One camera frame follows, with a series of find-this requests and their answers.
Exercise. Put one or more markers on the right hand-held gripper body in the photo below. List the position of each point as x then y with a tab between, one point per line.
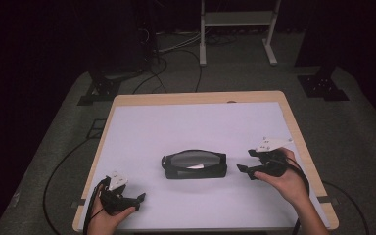
272	161

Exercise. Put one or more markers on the person's left hand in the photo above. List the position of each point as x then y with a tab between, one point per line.
103	222

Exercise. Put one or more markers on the white metal stand frame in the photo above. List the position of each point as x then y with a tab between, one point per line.
235	18

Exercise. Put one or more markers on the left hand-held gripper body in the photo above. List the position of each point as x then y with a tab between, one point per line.
116	199

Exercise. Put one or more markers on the light wooden table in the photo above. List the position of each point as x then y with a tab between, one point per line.
176	97

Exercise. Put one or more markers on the black mesh pencil case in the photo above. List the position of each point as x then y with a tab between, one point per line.
215	171

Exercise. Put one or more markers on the person's right hand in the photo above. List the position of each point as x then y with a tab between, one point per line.
292	186

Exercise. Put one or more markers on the black stand base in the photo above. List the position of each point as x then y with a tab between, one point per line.
323	86
99	91

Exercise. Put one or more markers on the white item inside case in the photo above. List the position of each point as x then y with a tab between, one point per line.
196	166

